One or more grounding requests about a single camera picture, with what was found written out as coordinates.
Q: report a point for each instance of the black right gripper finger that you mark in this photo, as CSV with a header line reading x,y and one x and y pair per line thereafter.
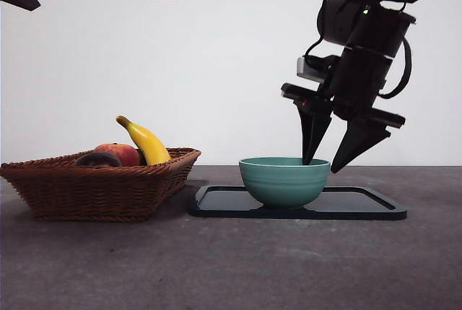
x,y
313,129
361,140

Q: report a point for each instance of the teal ribbed bowl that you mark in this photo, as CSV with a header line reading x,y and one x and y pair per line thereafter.
x,y
285,187

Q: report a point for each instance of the dark purple plum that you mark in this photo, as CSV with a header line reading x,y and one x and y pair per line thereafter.
x,y
97,160

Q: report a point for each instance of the black rectangular tray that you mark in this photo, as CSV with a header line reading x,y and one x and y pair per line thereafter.
x,y
223,203

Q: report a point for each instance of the yellow banana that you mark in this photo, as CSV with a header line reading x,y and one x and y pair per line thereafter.
x,y
149,144

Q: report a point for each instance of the red orange peach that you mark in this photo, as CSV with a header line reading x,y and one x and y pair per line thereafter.
x,y
126,152

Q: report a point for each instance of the brown wicker basket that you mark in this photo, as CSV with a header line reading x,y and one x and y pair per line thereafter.
x,y
90,194

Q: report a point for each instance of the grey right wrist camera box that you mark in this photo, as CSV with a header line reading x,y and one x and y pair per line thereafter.
x,y
307,69

